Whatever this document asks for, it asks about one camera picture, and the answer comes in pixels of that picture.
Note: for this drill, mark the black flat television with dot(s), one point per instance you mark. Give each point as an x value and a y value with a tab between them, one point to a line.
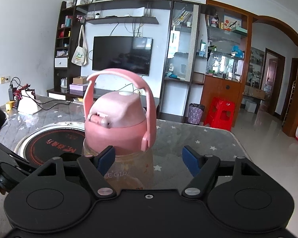
123	52

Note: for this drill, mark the brown cardboard box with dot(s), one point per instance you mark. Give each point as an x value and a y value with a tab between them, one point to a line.
80	80

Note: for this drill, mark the grey star tablecloth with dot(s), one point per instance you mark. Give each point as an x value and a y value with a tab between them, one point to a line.
169	170

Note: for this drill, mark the pink lidded water bottle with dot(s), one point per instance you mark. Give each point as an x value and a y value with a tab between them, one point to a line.
118	120

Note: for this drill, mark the purple patterned waste bin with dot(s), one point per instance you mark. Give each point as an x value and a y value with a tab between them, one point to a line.
195	113

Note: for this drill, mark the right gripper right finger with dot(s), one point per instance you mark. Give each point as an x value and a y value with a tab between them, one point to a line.
203	168

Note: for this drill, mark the built-in induction cooktop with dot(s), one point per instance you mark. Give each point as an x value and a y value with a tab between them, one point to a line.
51	141

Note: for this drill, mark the red plastic stool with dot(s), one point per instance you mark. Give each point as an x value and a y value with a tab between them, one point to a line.
220	114

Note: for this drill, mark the black power adapter with cables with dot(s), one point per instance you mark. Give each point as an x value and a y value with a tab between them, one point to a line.
15	91

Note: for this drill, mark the white canvas tote bag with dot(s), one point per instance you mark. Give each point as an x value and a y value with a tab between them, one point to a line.
80	55

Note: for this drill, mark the brown wooden display cabinet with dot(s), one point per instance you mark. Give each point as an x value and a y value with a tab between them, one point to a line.
229	33

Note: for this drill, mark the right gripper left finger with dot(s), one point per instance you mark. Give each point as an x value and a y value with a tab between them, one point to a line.
94	169

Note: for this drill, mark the black wall shelf unit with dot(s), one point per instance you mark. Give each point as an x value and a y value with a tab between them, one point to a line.
173	25

